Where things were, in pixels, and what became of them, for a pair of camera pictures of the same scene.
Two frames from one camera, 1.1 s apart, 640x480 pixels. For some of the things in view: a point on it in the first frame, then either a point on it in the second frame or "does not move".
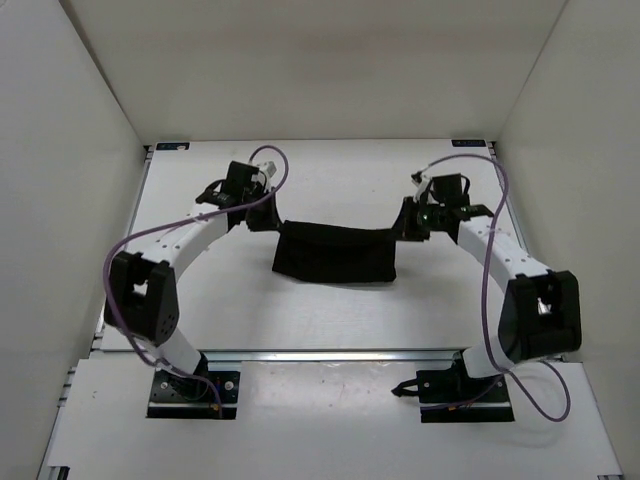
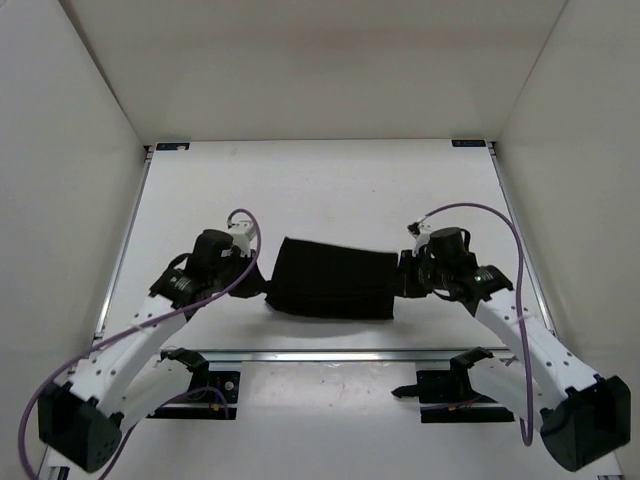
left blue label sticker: [173, 146] does not move
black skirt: [334, 252] → [333, 280]
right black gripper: [404, 228] → [405, 280]
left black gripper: [272, 220] → [255, 283]
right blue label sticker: [468, 143] does not move
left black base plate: [205, 395] does not move
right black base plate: [448, 396] does not move
